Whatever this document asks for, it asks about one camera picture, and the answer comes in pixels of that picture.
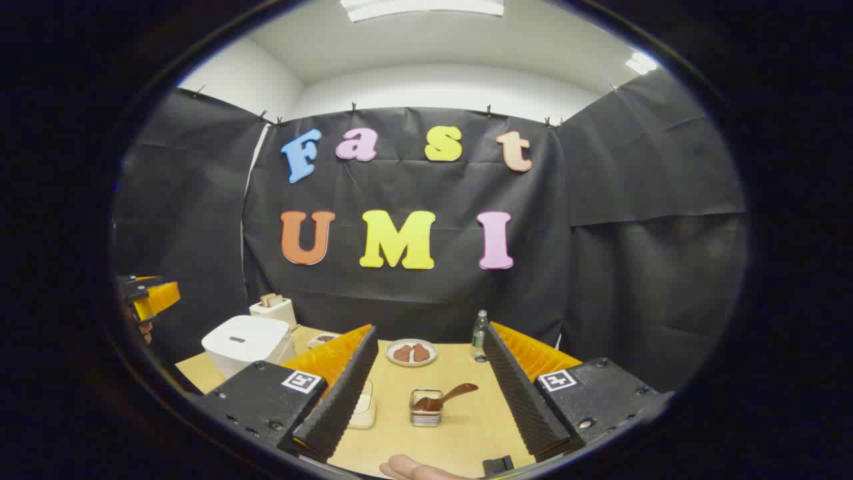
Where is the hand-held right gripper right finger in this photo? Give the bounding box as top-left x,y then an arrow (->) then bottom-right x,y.
482,321 -> 667,462

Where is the metal wire chopstick holder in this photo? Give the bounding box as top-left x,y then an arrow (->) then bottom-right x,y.
409,389 -> 444,427

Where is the white rice cooker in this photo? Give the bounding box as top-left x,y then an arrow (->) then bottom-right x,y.
201,315 -> 297,379

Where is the white toaster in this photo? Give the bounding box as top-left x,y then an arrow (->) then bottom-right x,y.
249,293 -> 298,332

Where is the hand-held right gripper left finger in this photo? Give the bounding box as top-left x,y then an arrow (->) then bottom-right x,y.
193,325 -> 379,464

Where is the clear box of rice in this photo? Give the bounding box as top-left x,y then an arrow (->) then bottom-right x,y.
347,380 -> 377,430

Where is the brown wooden spoon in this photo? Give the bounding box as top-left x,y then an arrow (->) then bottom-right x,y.
413,383 -> 479,412

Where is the black backdrop cloth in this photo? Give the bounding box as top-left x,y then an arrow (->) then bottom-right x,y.
112,67 -> 748,394

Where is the clear plastic water bottle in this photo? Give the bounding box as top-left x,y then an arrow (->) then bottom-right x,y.
471,310 -> 489,362

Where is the white round plate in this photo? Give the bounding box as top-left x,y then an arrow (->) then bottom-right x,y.
385,339 -> 438,367

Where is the long ceiling light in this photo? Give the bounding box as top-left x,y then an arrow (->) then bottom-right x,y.
340,0 -> 505,23

